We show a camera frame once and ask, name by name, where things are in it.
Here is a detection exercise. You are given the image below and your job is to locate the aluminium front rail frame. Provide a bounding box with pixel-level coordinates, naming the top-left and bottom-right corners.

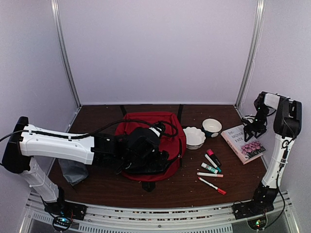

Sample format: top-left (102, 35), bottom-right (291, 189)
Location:
top-left (20, 191), bottom-right (299, 233)

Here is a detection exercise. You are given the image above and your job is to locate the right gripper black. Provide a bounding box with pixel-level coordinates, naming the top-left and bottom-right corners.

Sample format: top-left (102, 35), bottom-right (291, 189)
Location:
top-left (244, 105), bottom-right (270, 139)

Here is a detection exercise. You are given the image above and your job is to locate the white scalloped bowl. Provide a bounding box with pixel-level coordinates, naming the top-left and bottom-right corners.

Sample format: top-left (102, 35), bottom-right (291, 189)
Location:
top-left (183, 127), bottom-right (206, 150)

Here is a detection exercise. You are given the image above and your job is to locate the paperback book with pink flowers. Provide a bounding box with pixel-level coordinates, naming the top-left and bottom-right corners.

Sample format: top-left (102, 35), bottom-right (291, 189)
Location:
top-left (221, 125), bottom-right (266, 165)

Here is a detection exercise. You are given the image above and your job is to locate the red backpack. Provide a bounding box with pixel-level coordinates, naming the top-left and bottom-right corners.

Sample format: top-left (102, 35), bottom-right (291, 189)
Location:
top-left (121, 104), bottom-right (186, 192)

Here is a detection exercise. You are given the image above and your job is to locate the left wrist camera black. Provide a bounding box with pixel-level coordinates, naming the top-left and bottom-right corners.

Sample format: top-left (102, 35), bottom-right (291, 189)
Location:
top-left (149, 122), bottom-right (166, 138)

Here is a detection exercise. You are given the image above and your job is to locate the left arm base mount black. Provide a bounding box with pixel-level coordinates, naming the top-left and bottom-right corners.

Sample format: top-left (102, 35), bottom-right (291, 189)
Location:
top-left (42, 187), bottom-right (87, 220)

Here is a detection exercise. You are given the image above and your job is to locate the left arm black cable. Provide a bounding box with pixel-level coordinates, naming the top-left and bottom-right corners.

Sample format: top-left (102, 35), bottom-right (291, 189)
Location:
top-left (0, 118), bottom-right (179, 144)

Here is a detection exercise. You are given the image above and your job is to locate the dark blue dotted bowl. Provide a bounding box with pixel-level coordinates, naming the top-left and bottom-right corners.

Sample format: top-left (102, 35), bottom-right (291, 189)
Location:
top-left (202, 118), bottom-right (222, 138)

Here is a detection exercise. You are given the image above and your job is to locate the white pen pink cap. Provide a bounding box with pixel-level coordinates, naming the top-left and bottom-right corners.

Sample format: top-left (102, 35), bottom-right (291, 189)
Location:
top-left (196, 172), bottom-right (224, 178)

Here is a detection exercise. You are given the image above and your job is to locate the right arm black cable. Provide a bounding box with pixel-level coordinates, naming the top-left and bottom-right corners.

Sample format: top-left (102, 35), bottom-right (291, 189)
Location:
top-left (263, 189), bottom-right (286, 220)

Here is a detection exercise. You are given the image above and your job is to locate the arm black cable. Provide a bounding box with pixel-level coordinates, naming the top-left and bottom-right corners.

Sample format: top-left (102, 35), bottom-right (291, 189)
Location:
top-left (0, 118), bottom-right (179, 144)
top-left (263, 189), bottom-right (286, 220)

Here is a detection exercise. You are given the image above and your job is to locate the aluminium corner post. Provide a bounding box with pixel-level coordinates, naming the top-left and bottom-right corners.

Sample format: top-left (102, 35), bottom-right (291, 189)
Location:
top-left (51, 0), bottom-right (82, 108)
top-left (235, 0), bottom-right (266, 110)

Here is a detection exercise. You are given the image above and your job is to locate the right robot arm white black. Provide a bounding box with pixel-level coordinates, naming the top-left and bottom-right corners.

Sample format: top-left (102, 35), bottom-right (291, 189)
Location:
top-left (242, 91), bottom-right (302, 215)

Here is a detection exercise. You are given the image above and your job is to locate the white black marker teal cap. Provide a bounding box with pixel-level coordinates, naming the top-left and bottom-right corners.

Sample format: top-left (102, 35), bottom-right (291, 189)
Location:
top-left (205, 154), bottom-right (221, 173)

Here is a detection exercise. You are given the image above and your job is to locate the right aluminium corner post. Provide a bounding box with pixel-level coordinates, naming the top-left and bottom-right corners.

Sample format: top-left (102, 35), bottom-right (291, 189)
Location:
top-left (235, 0), bottom-right (266, 110)

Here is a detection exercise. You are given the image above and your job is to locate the white pen red cap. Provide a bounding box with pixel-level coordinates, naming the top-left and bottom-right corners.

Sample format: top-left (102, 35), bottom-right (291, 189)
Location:
top-left (198, 177), bottom-right (226, 195)

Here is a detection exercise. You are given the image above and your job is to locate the white green glue stick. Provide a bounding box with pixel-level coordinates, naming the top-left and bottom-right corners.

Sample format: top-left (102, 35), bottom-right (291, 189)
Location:
top-left (201, 163), bottom-right (218, 174)

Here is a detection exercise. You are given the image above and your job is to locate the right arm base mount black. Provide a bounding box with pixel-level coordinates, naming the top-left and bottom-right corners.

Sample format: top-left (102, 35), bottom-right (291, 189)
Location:
top-left (232, 198), bottom-right (274, 220)

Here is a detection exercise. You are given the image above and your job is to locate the grey pencil pouch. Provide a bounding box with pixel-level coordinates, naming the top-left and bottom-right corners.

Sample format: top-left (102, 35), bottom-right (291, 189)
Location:
top-left (58, 159), bottom-right (89, 186)

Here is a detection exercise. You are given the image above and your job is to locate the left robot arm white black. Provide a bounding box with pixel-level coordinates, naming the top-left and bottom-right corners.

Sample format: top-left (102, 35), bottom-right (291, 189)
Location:
top-left (2, 117), bottom-right (170, 216)

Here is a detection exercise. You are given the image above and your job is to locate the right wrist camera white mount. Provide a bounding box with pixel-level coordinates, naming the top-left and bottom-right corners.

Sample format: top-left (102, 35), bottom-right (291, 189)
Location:
top-left (241, 115), bottom-right (255, 125)

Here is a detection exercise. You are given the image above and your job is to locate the pink highlighter marker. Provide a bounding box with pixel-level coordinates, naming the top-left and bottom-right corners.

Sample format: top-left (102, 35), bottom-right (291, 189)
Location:
top-left (207, 149), bottom-right (222, 167)

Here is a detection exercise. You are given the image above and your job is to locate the left aluminium corner post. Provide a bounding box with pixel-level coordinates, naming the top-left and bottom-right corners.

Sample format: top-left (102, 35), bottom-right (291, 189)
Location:
top-left (51, 0), bottom-right (82, 108)

